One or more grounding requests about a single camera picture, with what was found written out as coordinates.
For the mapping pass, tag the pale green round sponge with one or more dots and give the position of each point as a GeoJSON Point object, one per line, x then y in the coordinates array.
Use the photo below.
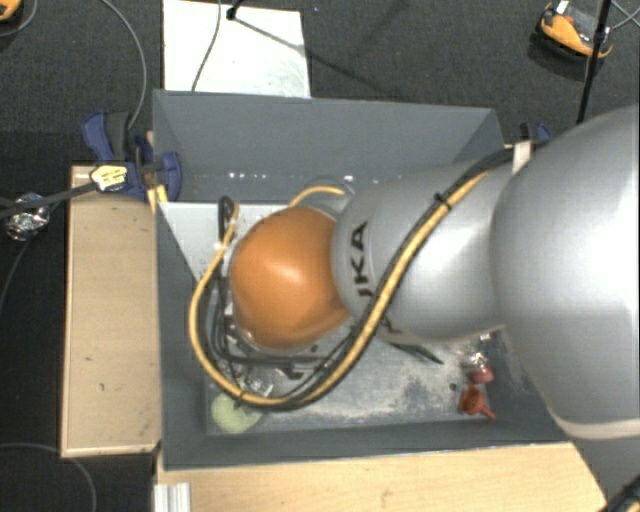
{"type": "Point", "coordinates": [227, 412]}

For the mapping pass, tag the pale wood flat board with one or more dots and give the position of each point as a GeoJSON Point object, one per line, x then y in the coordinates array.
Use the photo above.
{"type": "Point", "coordinates": [112, 320]}

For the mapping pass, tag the red-brown funnel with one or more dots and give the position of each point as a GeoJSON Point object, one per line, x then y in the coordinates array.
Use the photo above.
{"type": "Point", "coordinates": [472, 401]}

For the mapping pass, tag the clear glass thing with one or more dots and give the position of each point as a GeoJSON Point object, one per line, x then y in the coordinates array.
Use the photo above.
{"type": "Point", "coordinates": [477, 359]}

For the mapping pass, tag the small red-brown cap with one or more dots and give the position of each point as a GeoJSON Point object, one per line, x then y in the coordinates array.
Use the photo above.
{"type": "Point", "coordinates": [483, 375]}

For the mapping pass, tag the grey metal bin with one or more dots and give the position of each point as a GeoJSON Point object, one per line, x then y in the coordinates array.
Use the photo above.
{"type": "Point", "coordinates": [280, 135]}

